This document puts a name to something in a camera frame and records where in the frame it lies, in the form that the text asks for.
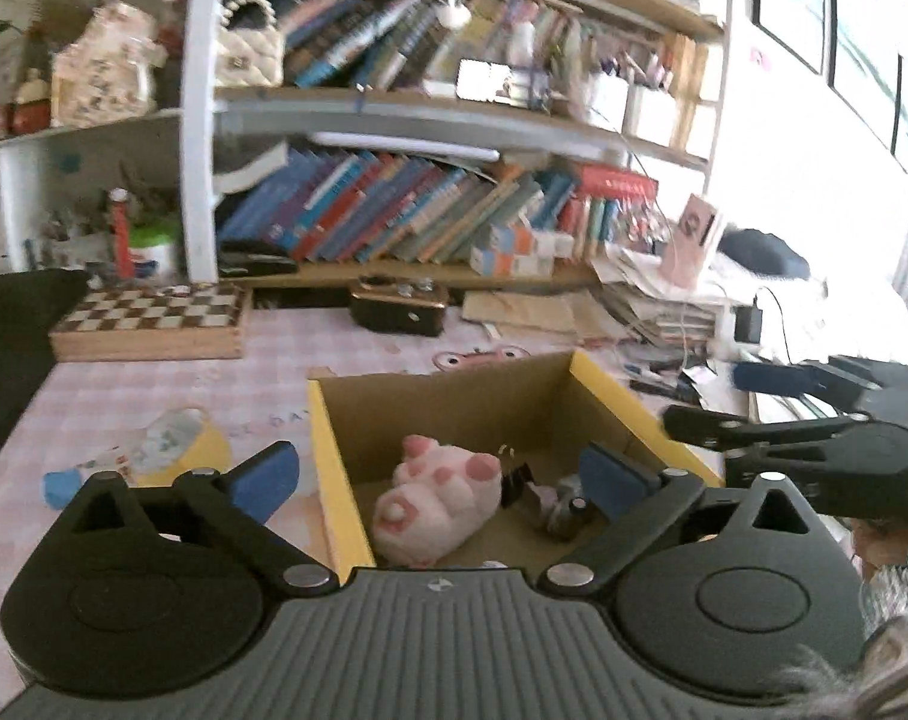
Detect wooden chessboard box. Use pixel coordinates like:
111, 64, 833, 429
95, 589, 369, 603
49, 281, 252, 362

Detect white lamp bar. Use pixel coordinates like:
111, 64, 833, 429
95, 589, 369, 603
311, 131, 500, 162

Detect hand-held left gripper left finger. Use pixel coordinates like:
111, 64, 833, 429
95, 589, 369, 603
45, 441, 342, 601

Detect pink paper holder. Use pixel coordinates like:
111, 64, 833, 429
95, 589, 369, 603
660, 193, 725, 287

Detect row of colourful books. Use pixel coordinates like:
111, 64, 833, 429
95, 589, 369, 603
281, 0, 545, 87
218, 150, 597, 265

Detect pink pig plush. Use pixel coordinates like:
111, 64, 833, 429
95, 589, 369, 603
371, 433, 504, 569

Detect pile of loose papers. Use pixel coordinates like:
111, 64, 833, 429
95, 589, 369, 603
626, 262, 908, 421

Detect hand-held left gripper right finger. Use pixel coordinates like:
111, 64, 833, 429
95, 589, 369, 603
536, 442, 837, 601

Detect black rounded case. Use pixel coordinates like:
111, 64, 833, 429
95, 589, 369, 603
720, 227, 811, 280

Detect red book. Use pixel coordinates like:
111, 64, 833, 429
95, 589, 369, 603
574, 165, 659, 200

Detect brown paper bags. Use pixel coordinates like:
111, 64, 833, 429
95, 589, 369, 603
461, 289, 620, 342

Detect green lid white jar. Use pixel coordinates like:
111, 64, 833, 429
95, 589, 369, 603
128, 221, 181, 278

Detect white quilted handbag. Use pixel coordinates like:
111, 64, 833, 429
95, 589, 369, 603
214, 0, 285, 89

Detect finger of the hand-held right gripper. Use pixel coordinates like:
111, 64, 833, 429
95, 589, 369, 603
731, 356, 886, 417
662, 403, 875, 458

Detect dried flower bunch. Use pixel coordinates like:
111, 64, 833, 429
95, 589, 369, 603
0, 0, 88, 68

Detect black cable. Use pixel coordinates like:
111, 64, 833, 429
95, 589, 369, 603
754, 285, 800, 365

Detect grey fuzzy clothing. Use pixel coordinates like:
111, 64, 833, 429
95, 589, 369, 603
772, 555, 908, 720

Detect white bookshelf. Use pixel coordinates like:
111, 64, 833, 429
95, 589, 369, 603
0, 0, 729, 290

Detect white pen holder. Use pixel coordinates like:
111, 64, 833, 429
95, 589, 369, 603
585, 71, 631, 128
634, 82, 684, 143

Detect red white doll figurine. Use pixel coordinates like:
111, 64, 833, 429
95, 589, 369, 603
8, 67, 52, 134

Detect orange white small box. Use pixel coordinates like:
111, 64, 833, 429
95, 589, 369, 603
470, 244, 556, 278
491, 223, 575, 256

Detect dark brown case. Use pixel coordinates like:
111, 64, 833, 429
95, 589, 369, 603
349, 276, 449, 337

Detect wall poster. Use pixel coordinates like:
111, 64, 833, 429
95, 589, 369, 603
829, 0, 901, 151
750, 0, 826, 76

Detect yellow cardboard box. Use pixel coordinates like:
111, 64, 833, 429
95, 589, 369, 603
306, 349, 725, 578

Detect black binder clip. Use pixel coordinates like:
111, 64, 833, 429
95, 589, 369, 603
497, 442, 537, 509

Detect stack of papers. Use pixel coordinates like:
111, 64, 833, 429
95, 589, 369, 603
596, 247, 732, 346

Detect red white glue tube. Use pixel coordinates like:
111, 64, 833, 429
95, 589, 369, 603
109, 189, 134, 278

